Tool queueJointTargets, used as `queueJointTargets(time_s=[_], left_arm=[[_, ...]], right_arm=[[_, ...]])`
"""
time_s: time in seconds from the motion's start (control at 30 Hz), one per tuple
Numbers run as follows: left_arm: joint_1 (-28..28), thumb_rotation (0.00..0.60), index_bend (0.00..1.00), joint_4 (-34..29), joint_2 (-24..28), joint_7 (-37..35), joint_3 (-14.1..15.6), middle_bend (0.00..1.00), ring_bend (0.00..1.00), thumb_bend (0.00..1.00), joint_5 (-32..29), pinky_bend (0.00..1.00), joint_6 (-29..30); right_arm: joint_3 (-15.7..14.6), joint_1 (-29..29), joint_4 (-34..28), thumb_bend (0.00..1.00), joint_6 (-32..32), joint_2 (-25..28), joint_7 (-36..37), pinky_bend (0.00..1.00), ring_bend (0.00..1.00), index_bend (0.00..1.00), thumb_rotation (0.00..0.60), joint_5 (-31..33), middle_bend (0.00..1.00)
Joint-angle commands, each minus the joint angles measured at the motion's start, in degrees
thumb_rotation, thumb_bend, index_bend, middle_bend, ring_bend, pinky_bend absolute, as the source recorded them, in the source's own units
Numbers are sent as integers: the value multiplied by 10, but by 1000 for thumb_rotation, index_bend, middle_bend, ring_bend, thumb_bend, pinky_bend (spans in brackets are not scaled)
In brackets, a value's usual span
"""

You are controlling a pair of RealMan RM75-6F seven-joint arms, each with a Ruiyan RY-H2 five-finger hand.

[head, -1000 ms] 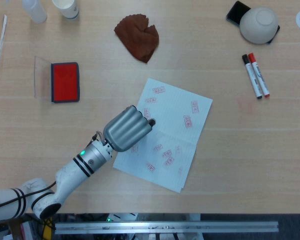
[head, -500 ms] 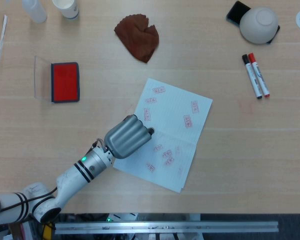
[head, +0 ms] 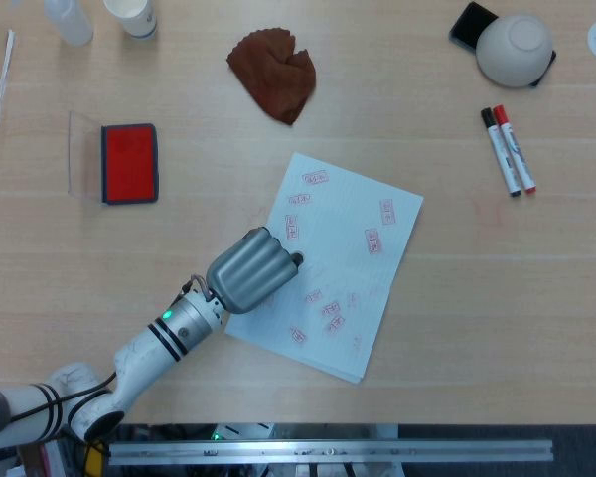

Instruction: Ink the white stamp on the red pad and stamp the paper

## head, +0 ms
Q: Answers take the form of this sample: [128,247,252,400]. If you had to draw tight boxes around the beige upturned bowl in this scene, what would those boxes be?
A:
[476,13,554,89]

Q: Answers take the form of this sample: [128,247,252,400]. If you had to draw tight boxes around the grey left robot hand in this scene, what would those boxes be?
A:
[206,227,305,315]

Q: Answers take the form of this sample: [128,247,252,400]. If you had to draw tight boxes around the clear squeeze bottle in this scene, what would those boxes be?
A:
[43,0,94,48]

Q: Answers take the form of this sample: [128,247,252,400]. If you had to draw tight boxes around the aluminium rail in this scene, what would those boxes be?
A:
[107,438,555,467]

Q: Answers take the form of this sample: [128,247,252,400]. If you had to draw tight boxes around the black capped whiteboard marker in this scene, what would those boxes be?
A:
[480,107,522,199]

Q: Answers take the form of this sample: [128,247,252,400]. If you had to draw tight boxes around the red ink pad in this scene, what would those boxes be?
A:
[100,122,159,206]

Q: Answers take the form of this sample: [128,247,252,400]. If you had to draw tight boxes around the white stamped paper sheet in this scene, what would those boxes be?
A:
[224,152,425,385]

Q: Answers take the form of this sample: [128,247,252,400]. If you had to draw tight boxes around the brown cloth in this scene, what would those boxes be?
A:
[225,28,318,126]

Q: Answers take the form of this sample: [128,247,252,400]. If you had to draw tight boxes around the white paper cup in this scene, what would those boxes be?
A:
[102,0,159,40]

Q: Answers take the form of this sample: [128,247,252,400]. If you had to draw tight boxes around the red capped whiteboard marker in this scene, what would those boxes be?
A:
[492,104,537,195]

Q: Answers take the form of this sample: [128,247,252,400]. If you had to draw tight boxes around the black flat phone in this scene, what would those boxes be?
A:
[448,1,558,88]

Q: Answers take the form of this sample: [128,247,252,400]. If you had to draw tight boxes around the white box with green light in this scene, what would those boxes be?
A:
[212,422,275,442]

